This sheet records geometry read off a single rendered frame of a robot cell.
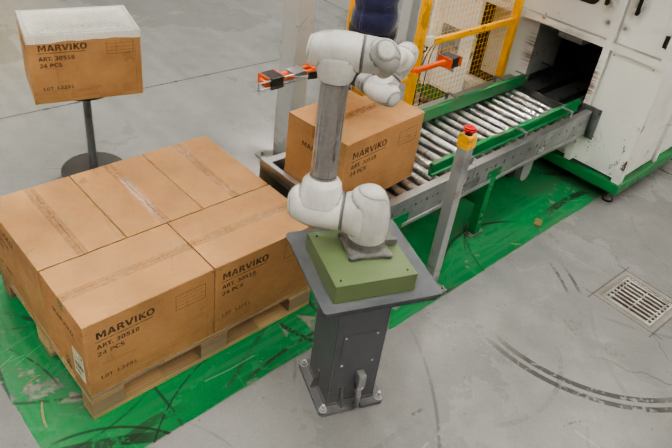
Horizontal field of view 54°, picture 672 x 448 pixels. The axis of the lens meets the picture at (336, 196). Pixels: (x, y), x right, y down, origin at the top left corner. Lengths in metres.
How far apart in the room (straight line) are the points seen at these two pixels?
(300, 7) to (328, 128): 1.87
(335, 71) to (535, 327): 2.05
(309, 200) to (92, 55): 1.93
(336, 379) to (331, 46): 1.47
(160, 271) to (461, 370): 1.54
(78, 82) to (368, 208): 2.14
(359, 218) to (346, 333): 0.55
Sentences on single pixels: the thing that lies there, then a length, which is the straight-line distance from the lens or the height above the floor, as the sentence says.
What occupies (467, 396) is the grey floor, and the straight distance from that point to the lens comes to 3.31.
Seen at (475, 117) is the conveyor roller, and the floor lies 0.55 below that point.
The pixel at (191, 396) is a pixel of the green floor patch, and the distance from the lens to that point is 3.13.
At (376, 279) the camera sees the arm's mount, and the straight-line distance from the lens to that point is 2.48.
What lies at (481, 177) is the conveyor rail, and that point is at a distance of 3.94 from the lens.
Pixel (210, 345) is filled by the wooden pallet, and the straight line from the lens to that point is 3.21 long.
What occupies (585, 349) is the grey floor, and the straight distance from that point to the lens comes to 3.78.
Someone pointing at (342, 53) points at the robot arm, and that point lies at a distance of 2.24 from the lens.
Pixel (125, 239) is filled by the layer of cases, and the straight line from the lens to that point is 3.07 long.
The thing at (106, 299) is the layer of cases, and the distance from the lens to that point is 2.79.
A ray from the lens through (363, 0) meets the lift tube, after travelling 3.05.
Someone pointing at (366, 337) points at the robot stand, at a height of 0.43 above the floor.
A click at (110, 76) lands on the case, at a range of 4.05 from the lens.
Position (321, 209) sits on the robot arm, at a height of 1.03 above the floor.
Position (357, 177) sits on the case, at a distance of 3.23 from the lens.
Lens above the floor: 2.45
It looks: 34 degrees down
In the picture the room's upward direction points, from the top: 8 degrees clockwise
